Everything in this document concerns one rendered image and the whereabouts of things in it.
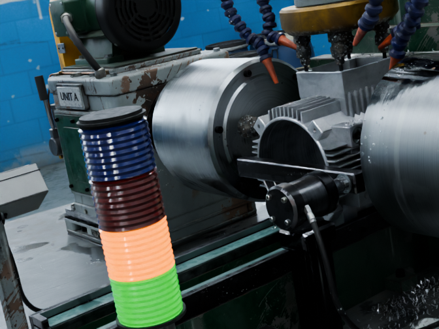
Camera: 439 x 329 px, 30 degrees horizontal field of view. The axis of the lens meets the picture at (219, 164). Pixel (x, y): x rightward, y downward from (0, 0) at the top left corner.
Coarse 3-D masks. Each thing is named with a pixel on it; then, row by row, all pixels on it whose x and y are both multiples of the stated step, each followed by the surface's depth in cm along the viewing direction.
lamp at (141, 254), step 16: (160, 224) 70; (112, 240) 70; (128, 240) 69; (144, 240) 69; (160, 240) 70; (112, 256) 70; (128, 256) 69; (144, 256) 70; (160, 256) 70; (112, 272) 71; (128, 272) 70; (144, 272) 70; (160, 272) 70
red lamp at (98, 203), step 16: (144, 176) 69; (96, 192) 69; (112, 192) 68; (128, 192) 68; (144, 192) 69; (160, 192) 71; (96, 208) 70; (112, 208) 69; (128, 208) 68; (144, 208) 69; (160, 208) 70; (112, 224) 69; (128, 224) 69; (144, 224) 69
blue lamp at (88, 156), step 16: (80, 128) 71; (112, 128) 67; (128, 128) 67; (144, 128) 69; (96, 144) 67; (112, 144) 67; (128, 144) 67; (144, 144) 69; (96, 160) 68; (112, 160) 67; (128, 160) 68; (144, 160) 69; (96, 176) 68; (112, 176) 68; (128, 176) 68
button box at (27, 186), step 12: (24, 168) 123; (36, 168) 124; (0, 180) 121; (12, 180) 122; (24, 180) 123; (36, 180) 123; (0, 192) 120; (12, 192) 121; (24, 192) 122; (36, 192) 122; (0, 204) 119; (12, 204) 121; (24, 204) 124; (36, 204) 126; (12, 216) 126
